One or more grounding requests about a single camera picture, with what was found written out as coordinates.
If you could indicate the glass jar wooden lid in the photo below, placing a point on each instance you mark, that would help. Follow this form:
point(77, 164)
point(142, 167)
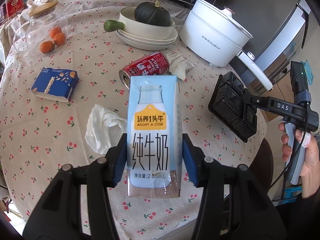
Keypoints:
point(42, 19)

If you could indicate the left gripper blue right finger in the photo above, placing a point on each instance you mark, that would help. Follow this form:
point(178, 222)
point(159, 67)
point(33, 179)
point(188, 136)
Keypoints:
point(193, 158)

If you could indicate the white snack packet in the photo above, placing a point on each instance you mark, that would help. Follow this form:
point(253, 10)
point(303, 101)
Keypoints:
point(179, 66)

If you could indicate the black plastic tray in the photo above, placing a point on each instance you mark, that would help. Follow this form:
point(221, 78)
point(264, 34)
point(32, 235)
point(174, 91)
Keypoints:
point(227, 105)

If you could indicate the white electric cooking pot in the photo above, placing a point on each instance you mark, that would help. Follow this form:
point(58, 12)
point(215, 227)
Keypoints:
point(215, 36)

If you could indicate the cherry print tablecloth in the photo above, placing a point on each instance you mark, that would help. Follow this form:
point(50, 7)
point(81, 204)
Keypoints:
point(39, 136)

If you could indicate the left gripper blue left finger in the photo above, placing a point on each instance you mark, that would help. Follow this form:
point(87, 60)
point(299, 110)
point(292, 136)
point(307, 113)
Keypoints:
point(116, 158)

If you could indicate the white tissue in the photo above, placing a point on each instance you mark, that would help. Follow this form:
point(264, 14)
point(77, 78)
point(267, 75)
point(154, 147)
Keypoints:
point(104, 129)

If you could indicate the light blue milk carton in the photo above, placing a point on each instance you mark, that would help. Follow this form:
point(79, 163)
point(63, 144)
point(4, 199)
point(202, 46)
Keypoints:
point(154, 137)

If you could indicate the dark brown trash bin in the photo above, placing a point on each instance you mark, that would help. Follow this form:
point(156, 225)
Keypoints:
point(263, 165)

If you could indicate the red label jar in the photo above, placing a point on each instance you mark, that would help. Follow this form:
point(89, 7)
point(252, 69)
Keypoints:
point(13, 7)

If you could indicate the dark green pumpkin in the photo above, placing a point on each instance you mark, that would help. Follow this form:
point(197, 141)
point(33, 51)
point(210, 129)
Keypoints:
point(152, 14)

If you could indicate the red drink can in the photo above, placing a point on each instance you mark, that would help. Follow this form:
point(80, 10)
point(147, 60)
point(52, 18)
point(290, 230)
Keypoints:
point(152, 64)

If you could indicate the white bowl green handle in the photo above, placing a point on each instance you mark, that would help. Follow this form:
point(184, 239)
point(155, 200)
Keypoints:
point(128, 24)

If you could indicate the small blue snack box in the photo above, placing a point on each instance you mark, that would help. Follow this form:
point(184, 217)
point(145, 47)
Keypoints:
point(55, 84)

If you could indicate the stacked white plates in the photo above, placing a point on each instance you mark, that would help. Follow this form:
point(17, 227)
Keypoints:
point(146, 43)

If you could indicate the orange tangerine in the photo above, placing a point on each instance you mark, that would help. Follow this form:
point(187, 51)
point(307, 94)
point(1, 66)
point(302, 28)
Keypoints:
point(47, 47)
point(59, 39)
point(54, 31)

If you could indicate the person's right hand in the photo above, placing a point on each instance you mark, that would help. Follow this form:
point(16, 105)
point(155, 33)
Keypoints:
point(310, 170)

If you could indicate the grey refrigerator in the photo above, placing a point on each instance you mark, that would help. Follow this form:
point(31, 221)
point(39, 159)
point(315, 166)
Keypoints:
point(278, 27)

